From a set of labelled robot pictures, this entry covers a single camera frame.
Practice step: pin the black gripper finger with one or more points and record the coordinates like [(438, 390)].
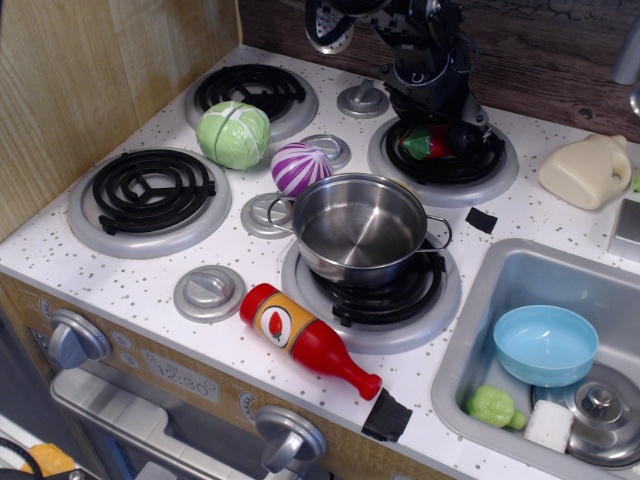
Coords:
[(408, 111), (467, 140)]

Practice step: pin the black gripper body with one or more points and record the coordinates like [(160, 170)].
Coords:
[(446, 94)]

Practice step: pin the red toy chili pepper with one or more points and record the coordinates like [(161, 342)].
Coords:
[(425, 142)]

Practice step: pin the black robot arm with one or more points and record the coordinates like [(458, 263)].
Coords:
[(421, 35)]

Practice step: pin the back right black burner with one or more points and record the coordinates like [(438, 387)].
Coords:
[(447, 182)]

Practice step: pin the black burner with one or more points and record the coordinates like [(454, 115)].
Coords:
[(149, 203), (287, 99), (401, 315), (447, 182)]

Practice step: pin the back grey stove knob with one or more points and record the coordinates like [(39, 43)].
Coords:
[(363, 101)]

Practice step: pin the grey stove knob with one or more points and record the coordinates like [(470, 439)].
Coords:
[(363, 101), (262, 215), (209, 294), (337, 150)]

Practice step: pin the small black tape square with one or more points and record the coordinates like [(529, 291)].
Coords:
[(481, 221)]

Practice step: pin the middle grey stove knob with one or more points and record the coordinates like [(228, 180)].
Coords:
[(337, 150)]

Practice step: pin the hanging metal strainer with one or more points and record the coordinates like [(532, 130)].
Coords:
[(327, 31)]

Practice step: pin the cream toy jug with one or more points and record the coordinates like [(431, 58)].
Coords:
[(588, 173)]

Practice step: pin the back left black burner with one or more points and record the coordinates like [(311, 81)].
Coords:
[(287, 99)]

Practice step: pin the purple striped toy onion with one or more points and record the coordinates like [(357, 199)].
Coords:
[(297, 165)]

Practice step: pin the stainless steel pot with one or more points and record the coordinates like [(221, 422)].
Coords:
[(359, 229)]

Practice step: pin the grey sink basin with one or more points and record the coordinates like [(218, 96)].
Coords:
[(517, 273)]

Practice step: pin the silver faucet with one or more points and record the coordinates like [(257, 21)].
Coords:
[(625, 70)]

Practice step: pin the centre grey stove knob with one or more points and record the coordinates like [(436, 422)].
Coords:
[(262, 215)]

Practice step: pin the green toy cabbage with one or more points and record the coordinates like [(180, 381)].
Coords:
[(234, 134)]

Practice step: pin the silver faucet base block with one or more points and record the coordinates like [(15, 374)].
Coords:
[(625, 235)]

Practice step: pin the front right black burner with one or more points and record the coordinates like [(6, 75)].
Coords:
[(401, 315)]

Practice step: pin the light blue bowl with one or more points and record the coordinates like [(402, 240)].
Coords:
[(545, 346)]

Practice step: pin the red toy ketchup bottle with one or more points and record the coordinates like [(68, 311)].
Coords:
[(303, 337)]

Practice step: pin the green toy vegetable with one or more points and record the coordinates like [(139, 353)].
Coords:
[(495, 407)]

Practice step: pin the front grey stove knob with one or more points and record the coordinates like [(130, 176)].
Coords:
[(209, 294)]

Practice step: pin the front left black burner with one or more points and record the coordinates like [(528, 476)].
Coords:
[(149, 203)]

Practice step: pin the white cylinder toy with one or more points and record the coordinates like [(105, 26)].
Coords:
[(550, 426)]

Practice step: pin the steel pot lid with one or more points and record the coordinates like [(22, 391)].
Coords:
[(605, 406)]

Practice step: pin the right oven knob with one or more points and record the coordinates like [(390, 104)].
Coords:
[(293, 444)]

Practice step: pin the oven knob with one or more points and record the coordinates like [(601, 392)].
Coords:
[(293, 444), (75, 340)]

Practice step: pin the oven clock display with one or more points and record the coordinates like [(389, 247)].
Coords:
[(182, 376)]

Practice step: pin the left oven knob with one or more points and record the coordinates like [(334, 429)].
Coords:
[(75, 340)]

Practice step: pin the orange object bottom left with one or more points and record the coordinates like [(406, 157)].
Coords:
[(51, 459)]

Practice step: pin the grey oven door handle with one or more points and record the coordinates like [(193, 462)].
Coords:
[(138, 439)]

